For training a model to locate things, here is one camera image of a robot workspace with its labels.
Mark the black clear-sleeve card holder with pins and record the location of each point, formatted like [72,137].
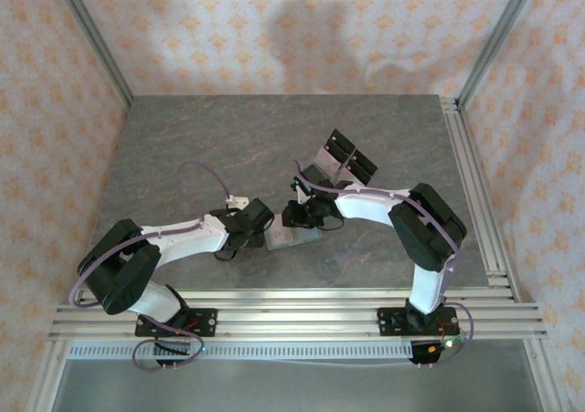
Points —
[354,154]

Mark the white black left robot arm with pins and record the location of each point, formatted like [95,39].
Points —
[187,238]

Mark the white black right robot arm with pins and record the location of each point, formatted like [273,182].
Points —
[365,206]

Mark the black left controller board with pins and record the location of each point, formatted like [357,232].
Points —
[173,349]

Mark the black controller board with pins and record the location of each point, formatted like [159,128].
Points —
[422,355]
[173,349]

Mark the grey metal sheet panel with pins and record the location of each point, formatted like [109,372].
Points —
[297,389]

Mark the black right controller board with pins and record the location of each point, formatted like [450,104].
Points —
[422,355]

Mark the orange patterned white curtain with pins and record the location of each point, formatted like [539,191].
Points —
[292,19]

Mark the white right camera bracket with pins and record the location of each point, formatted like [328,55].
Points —
[302,193]

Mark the white camera bracket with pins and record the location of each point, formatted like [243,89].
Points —
[302,193]
[237,199]

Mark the white left camera bracket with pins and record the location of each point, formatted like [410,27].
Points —
[237,199]

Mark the aluminium mounting rail beam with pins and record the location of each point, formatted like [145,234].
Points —
[297,313]

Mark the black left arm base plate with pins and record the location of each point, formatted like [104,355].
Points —
[205,320]

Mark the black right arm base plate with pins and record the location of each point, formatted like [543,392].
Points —
[388,323]

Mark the aluminium side table rail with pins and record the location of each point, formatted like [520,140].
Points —
[477,202]

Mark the aluminium frame post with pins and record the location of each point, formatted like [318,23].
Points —
[496,37]
[95,37]

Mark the aluminium lower frame rail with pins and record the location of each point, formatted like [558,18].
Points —
[548,384]
[45,405]

